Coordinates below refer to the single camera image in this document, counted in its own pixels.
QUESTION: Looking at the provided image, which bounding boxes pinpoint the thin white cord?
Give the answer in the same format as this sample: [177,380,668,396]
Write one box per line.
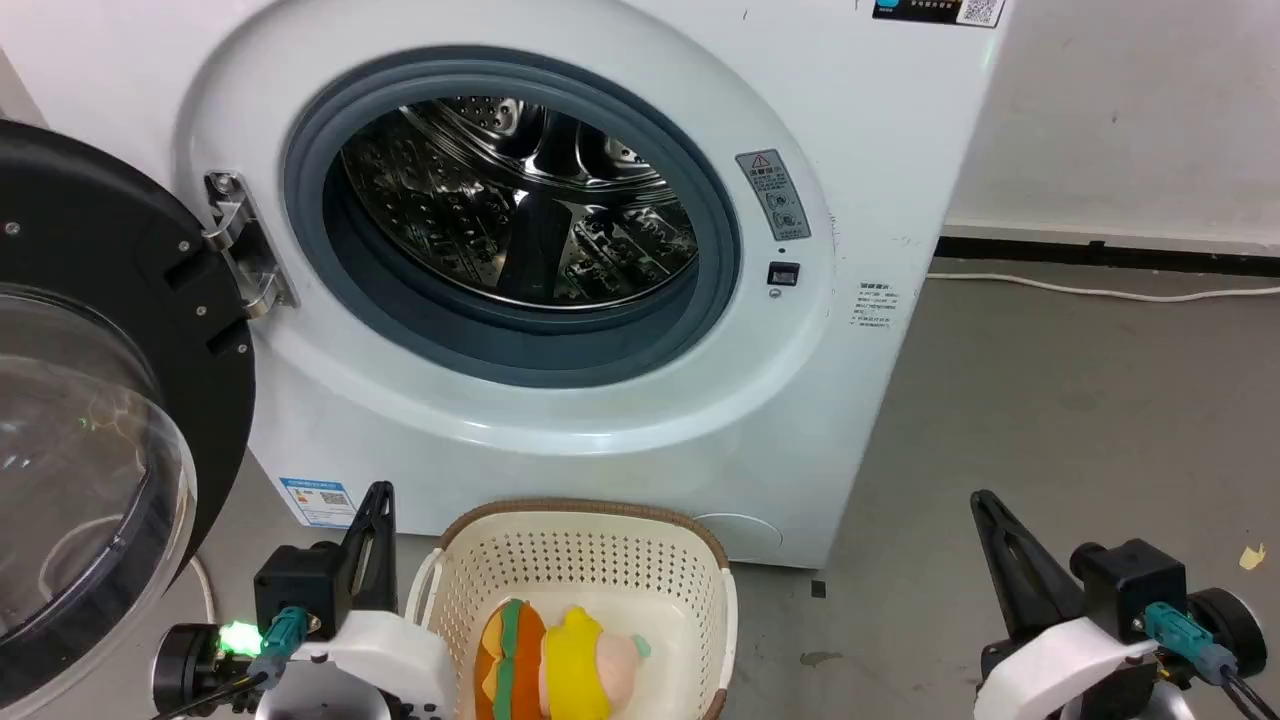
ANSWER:
[185,555,219,627]

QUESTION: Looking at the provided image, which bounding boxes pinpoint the steel perforated drum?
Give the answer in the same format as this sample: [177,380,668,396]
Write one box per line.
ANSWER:
[340,95,701,311]

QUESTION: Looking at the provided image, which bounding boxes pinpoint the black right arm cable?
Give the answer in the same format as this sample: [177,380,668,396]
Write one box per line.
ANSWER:
[1215,668,1280,720]

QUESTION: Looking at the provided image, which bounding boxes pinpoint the cream perforated laundry basket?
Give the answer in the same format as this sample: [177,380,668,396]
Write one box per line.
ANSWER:
[405,498,740,720]

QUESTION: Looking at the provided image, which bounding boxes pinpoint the white front-load washing machine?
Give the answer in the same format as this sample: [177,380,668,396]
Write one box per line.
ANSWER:
[0,0,1007,571]

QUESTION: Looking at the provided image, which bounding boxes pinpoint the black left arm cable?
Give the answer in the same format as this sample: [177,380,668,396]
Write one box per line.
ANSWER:
[150,670,273,720]

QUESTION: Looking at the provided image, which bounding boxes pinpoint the grey rubber door gasket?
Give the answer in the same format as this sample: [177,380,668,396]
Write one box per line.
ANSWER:
[283,45,743,389]

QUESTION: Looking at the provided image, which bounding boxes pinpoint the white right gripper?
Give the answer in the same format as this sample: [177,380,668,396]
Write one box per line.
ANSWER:
[969,489,1163,720]

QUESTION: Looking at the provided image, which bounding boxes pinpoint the dark sticker with QR code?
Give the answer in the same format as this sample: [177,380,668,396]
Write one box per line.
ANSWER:
[872,0,1006,29]

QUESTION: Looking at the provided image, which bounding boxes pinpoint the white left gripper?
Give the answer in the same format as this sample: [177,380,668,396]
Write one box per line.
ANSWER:
[290,481,457,717]

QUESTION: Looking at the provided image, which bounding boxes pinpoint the white floor cable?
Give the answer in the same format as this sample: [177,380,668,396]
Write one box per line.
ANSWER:
[925,270,1280,304]

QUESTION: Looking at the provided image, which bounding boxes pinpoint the hamburger plush toy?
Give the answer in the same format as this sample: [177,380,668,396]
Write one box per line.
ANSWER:
[472,598,550,720]

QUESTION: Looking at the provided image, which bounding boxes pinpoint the blue energy label sticker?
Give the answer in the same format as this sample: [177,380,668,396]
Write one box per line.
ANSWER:
[278,476,360,529]

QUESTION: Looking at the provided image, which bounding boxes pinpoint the teal cable connector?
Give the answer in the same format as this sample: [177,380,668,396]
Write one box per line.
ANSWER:
[262,606,308,665]
[1143,601,1239,686]

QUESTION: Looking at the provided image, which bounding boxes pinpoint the silver metal door hinge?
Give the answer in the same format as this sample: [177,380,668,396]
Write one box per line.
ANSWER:
[203,170,299,321]

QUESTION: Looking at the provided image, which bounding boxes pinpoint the grey printed text label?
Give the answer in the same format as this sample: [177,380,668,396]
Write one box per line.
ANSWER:
[850,280,902,334]

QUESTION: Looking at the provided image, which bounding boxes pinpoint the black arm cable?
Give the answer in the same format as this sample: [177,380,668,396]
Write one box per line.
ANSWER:
[150,670,273,720]
[1215,668,1280,720]

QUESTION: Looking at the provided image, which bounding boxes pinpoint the teal left cable connector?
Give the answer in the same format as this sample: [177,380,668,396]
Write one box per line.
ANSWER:
[262,606,308,665]

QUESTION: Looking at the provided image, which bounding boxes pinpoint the black round glass door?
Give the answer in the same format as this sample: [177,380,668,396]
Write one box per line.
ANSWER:
[0,120,257,717]

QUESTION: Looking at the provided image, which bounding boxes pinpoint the teal right cable connector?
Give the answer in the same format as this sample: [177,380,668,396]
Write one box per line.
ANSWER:
[1143,601,1239,686]

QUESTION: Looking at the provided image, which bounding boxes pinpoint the grey warning sticker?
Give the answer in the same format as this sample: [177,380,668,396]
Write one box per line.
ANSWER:
[735,150,813,243]

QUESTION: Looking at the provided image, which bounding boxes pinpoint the yellow and pink plush toy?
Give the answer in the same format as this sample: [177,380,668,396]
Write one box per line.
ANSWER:
[540,605,654,720]

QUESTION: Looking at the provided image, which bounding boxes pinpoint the black wall baseboard strip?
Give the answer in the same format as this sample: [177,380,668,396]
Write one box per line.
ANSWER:
[935,236,1280,280]

